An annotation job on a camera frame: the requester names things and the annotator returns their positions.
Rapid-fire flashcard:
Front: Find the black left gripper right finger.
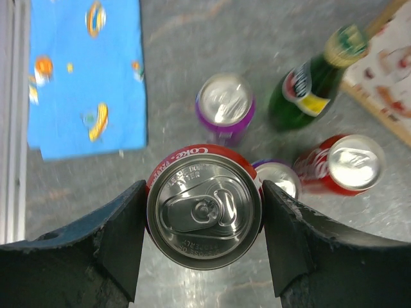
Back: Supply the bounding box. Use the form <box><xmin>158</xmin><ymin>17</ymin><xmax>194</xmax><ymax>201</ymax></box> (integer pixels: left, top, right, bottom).
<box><xmin>263</xmin><ymin>180</ymin><xmax>410</xmax><ymax>307</ymax></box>

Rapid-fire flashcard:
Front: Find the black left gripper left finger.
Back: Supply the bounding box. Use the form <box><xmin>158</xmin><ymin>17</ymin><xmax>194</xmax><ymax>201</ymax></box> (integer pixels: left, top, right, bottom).
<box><xmin>1</xmin><ymin>180</ymin><xmax>146</xmax><ymax>307</ymax></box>

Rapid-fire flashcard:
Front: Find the purple soda can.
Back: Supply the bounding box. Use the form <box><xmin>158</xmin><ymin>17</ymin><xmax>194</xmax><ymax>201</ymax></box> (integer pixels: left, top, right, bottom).
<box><xmin>252</xmin><ymin>159</ymin><xmax>302</xmax><ymax>200</ymax></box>
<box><xmin>195</xmin><ymin>73</ymin><xmax>256</xmax><ymax>147</ymax></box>

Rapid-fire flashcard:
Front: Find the red cola can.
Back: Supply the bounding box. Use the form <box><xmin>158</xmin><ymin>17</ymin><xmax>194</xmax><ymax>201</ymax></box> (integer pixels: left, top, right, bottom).
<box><xmin>293</xmin><ymin>134</ymin><xmax>386</xmax><ymax>196</ymax></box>
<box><xmin>146</xmin><ymin>144</ymin><xmax>263</xmax><ymax>270</ymax></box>

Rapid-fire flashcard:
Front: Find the green glass bottle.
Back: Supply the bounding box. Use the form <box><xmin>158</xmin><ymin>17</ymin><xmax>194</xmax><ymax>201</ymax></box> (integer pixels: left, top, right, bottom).
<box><xmin>268</xmin><ymin>24</ymin><xmax>369</xmax><ymax>132</ymax></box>

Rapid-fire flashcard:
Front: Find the canvas tote bag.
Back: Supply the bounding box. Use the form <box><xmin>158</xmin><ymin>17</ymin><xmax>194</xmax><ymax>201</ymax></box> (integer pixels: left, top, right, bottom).
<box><xmin>342</xmin><ymin>1</ymin><xmax>410</xmax><ymax>145</ymax></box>

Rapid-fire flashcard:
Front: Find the blue patterned cloth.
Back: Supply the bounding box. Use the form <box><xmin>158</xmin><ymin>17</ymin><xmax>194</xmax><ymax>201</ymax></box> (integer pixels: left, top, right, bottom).
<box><xmin>28</xmin><ymin>1</ymin><xmax>148</xmax><ymax>160</ymax></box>

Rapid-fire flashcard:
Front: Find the aluminium frame rail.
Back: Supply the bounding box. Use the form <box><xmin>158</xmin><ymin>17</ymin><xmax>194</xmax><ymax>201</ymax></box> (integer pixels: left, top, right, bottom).
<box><xmin>1</xmin><ymin>1</ymin><xmax>31</xmax><ymax>244</ymax></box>

